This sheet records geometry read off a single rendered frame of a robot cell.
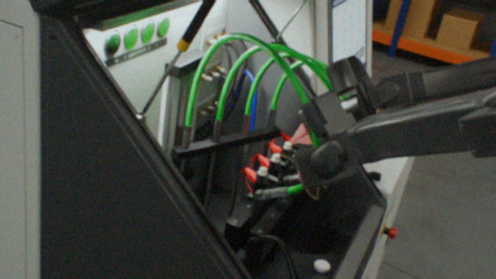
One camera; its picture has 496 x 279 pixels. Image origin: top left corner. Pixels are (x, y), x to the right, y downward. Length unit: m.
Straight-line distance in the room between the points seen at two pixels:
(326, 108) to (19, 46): 0.53
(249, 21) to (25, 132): 0.68
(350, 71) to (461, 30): 5.42
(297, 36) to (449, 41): 5.07
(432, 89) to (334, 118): 0.24
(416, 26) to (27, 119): 5.75
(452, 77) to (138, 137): 0.56
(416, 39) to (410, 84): 5.47
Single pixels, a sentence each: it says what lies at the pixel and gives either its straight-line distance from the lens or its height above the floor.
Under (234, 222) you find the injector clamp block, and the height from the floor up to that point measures 0.98.
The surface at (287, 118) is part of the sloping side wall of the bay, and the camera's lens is 1.58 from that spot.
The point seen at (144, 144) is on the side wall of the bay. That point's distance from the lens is 0.98.
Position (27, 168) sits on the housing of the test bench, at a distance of 1.17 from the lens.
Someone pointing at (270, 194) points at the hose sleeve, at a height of 1.14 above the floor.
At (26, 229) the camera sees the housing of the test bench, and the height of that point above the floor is 1.00.
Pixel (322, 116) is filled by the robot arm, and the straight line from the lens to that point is 0.92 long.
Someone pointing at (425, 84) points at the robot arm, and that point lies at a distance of 1.09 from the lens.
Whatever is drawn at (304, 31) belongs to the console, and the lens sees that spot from 1.54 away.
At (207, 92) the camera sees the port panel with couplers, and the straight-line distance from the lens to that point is 1.58.
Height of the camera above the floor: 1.74
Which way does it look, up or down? 26 degrees down
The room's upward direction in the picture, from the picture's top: 10 degrees clockwise
